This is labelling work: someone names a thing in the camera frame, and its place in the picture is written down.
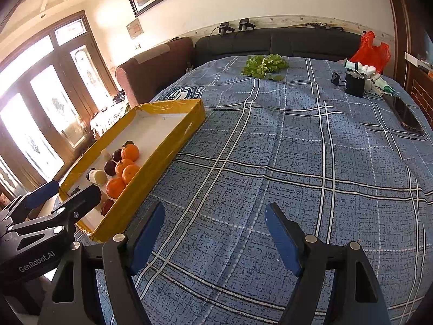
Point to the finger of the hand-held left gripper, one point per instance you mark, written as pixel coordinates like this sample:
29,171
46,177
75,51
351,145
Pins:
84,198
42,191

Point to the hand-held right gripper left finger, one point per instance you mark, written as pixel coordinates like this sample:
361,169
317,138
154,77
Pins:
147,240

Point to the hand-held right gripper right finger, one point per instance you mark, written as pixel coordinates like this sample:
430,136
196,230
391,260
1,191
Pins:
282,240

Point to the small dark fruit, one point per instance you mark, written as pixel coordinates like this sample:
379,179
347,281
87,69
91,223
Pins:
75,191

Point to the red date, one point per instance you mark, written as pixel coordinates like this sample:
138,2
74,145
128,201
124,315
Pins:
107,206

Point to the large white peeled fruit chunk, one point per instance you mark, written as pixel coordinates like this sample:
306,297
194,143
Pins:
98,177

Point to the large orange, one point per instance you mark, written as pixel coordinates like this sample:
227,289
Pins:
115,188

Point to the small orange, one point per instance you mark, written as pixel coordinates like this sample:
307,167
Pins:
130,173
122,165

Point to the orange with green leaf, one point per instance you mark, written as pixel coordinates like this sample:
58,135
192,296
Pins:
130,152

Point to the yellow cardboard tray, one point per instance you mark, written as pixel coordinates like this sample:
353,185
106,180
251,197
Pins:
189,122

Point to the blue plaid blanket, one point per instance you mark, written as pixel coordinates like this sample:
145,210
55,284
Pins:
270,176

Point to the cloth-covered side table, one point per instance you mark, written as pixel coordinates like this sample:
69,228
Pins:
108,116

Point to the wooden glass door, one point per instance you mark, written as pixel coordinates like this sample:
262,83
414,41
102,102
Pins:
50,101

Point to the brown armchair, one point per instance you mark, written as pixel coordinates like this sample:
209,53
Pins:
159,67

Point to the loose lettuce leaf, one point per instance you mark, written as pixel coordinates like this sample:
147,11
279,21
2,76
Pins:
275,78

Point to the small black device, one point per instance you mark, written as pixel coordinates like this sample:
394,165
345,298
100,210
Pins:
336,78

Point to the black box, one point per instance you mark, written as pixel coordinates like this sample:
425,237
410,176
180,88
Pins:
355,84

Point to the green lettuce bunch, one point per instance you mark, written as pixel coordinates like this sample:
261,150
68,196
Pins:
264,66

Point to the smartphone in gold case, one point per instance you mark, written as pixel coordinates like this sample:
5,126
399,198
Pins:
404,113

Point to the white glove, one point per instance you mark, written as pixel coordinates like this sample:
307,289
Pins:
364,69

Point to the black sofa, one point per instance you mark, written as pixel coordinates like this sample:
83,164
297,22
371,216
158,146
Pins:
287,42

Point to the wooden cabinet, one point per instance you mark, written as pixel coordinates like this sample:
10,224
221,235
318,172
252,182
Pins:
419,88

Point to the red plastic bag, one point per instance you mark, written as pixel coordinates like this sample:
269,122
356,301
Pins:
370,52

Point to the spare hand-held gripper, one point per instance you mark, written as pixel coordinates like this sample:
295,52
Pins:
225,27
245,24

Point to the small wall plaque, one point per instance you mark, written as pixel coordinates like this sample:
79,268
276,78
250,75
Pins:
134,29

